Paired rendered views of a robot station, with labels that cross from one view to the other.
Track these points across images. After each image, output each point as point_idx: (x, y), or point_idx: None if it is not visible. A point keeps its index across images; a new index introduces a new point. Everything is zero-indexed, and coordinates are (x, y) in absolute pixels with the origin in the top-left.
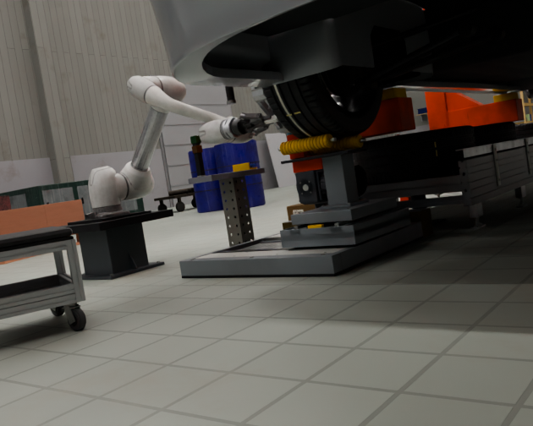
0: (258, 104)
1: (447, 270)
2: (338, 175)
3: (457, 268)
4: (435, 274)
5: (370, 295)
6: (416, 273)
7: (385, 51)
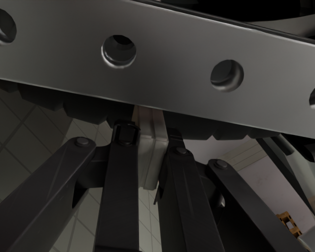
0: (307, 137)
1: None
2: None
3: None
4: (4, 175)
5: (54, 249)
6: None
7: None
